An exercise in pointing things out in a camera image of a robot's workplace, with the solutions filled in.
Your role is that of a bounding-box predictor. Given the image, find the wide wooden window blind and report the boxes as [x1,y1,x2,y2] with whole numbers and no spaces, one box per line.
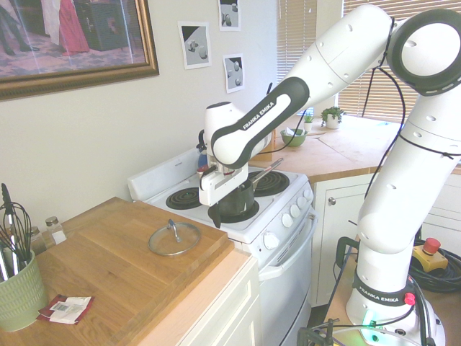
[338,0,461,125]

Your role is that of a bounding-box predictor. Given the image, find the white packet with barcode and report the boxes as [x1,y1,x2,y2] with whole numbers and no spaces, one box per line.
[48,296,93,324]

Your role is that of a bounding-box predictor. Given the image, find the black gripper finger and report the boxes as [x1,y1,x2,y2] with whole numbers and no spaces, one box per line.
[230,187,243,216]
[209,201,223,229]

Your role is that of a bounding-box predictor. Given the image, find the black clamp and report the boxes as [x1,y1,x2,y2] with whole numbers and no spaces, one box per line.
[297,316,341,346]

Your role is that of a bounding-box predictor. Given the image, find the round glass pot lid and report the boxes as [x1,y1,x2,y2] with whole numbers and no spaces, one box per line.
[148,218,202,257]

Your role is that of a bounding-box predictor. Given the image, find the glass shaker with metal cap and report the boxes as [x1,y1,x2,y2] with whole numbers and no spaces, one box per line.
[28,226,48,255]
[45,216,68,247]

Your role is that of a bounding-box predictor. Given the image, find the large grey paper print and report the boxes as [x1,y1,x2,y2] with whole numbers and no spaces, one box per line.
[177,20,212,71]

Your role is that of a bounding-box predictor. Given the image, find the white cabinet with wooden top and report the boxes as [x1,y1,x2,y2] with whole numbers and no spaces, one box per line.
[136,248,262,346]

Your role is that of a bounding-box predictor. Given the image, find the black long-handled saucepan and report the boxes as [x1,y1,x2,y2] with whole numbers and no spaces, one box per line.
[215,157,285,218]

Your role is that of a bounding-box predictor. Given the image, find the green bowl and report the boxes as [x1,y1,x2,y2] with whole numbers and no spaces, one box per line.
[279,127,309,148]

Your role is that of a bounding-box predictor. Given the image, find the small grey paper print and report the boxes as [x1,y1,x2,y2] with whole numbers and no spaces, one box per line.
[222,53,247,95]
[218,0,243,32]

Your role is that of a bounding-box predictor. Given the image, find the blue kettle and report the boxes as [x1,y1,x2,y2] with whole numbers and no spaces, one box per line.
[196,129,214,177]

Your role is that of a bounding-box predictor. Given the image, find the green ribbed utensil holder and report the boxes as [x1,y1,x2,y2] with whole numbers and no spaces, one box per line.
[0,248,50,333]

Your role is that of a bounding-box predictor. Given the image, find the coiled black cable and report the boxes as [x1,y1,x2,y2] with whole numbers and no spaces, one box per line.
[409,248,461,293]

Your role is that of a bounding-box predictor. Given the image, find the red packet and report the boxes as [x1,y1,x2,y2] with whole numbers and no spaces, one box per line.
[35,293,96,326]

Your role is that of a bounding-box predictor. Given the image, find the leafy plant in white pot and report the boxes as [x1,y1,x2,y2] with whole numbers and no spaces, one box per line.
[320,106,346,130]

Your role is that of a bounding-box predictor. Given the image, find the narrow wooden window blind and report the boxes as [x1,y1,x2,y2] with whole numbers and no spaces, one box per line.
[276,0,318,117]

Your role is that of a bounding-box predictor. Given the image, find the yellow emergency stop button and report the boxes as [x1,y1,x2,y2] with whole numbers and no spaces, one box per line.
[412,237,442,274]

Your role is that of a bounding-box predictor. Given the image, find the gold framed painting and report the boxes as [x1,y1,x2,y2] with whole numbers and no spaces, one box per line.
[0,0,161,102]

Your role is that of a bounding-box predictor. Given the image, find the white electric stove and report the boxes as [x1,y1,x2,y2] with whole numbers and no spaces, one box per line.
[127,147,321,346]

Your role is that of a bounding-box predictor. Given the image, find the black slim utensil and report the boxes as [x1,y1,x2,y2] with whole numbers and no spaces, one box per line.
[1,182,14,214]

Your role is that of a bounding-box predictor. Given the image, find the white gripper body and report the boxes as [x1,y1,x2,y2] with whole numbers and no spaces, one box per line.
[198,164,250,208]

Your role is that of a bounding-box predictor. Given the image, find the wooden knife block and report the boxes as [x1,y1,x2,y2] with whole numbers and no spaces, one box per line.
[256,128,277,162]

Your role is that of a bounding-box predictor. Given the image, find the black whisk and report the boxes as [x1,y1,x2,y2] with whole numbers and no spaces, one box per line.
[0,201,34,266]

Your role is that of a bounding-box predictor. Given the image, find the large wooden cutting board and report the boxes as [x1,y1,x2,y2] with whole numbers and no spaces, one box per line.
[35,196,230,346]

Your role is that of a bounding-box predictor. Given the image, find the white cabinet with metal knob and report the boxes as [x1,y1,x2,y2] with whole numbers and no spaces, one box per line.
[310,172,461,308]

